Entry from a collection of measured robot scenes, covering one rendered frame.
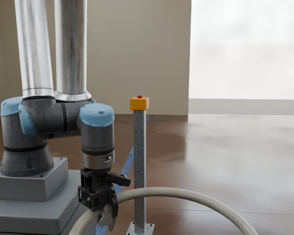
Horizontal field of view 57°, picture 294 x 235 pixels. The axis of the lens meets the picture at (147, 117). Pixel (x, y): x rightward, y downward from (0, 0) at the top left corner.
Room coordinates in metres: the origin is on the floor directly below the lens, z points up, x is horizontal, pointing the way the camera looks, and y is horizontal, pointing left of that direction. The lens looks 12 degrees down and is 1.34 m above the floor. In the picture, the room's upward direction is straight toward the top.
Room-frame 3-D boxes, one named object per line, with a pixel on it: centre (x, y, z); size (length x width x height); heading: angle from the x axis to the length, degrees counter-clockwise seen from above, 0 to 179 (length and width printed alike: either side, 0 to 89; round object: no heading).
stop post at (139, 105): (1.96, 0.05, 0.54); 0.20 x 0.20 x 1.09; 79
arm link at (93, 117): (0.73, 0.14, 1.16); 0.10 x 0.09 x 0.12; 26
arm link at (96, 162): (0.73, 0.14, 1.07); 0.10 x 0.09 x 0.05; 48
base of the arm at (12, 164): (1.00, 0.46, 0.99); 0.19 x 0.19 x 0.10
